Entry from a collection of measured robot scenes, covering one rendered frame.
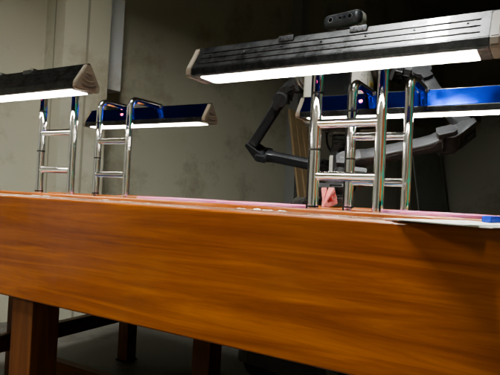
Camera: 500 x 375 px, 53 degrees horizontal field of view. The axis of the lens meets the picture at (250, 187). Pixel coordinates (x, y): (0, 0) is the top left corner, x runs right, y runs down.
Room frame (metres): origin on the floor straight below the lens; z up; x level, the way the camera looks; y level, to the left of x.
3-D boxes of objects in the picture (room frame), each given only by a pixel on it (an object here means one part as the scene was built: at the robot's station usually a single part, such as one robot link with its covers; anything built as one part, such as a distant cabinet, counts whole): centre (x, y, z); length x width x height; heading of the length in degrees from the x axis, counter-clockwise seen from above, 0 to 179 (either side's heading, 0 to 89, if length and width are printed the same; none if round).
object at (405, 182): (1.39, -0.37, 0.90); 0.20 x 0.19 x 0.45; 59
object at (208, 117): (1.95, 0.42, 1.08); 0.62 x 0.08 x 0.07; 59
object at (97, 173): (1.89, 0.46, 0.90); 0.20 x 0.19 x 0.45; 59
